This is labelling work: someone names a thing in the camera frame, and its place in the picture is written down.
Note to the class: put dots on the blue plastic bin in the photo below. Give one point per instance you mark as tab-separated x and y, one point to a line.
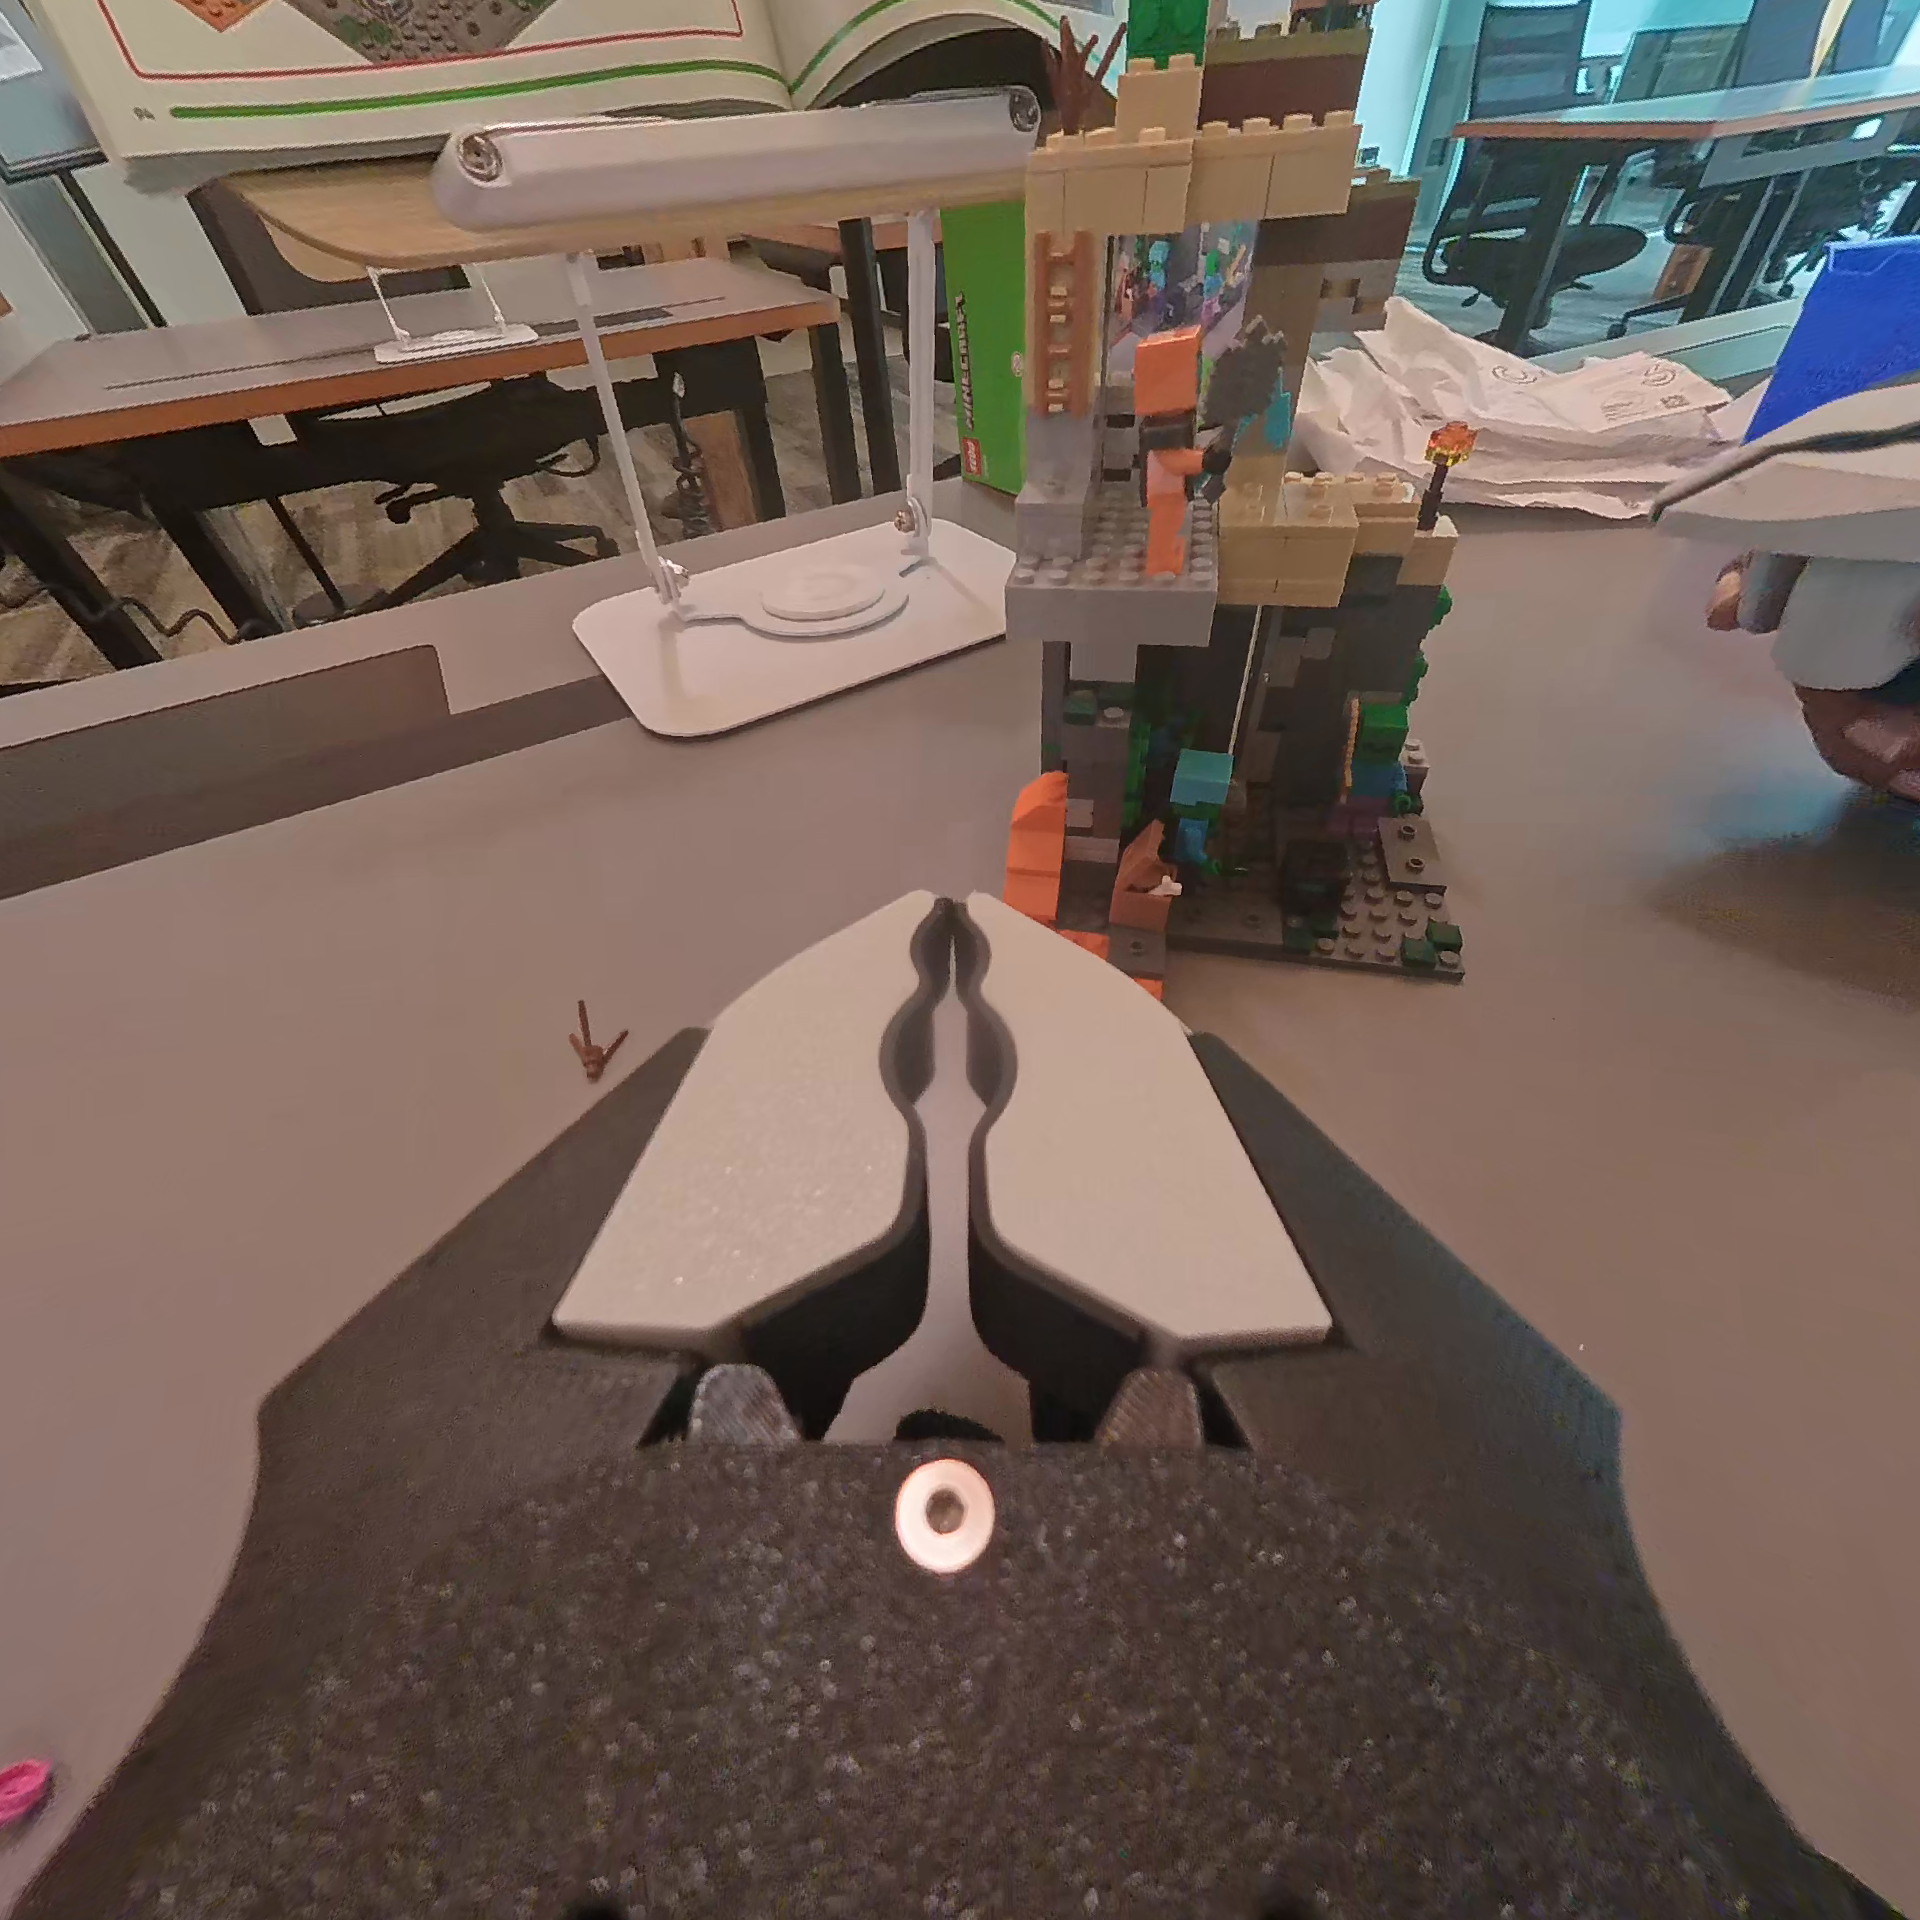
1858	331

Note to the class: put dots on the person's right hand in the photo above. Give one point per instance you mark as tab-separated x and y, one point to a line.
1874	743

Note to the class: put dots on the black office chair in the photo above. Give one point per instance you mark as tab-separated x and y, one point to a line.
450	435
1533	241
1845	197

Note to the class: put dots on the small brown brick piece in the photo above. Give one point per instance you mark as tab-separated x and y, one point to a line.
600	1053

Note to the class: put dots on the crumpled white paper bags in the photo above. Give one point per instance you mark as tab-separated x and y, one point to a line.
1498	418

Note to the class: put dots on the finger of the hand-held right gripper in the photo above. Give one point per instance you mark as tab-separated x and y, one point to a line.
1815	502
1869	422

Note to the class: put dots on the green toy box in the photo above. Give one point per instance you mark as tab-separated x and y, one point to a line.
984	343

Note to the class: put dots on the small pink brick piece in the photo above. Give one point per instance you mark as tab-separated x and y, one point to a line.
26	1790

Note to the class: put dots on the white desk lamp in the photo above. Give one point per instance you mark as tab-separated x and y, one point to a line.
720	173

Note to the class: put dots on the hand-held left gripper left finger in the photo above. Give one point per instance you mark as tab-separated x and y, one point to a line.
752	1168

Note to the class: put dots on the wooden edged office table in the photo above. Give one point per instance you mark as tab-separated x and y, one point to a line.
301	351
1725	112

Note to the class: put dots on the open instruction booklet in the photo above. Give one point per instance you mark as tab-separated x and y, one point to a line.
450	77

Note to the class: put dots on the toy brick tower model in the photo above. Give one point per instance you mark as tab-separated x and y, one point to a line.
1323	690

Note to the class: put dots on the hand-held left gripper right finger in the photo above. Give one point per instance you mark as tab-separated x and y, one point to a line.
1140	1185

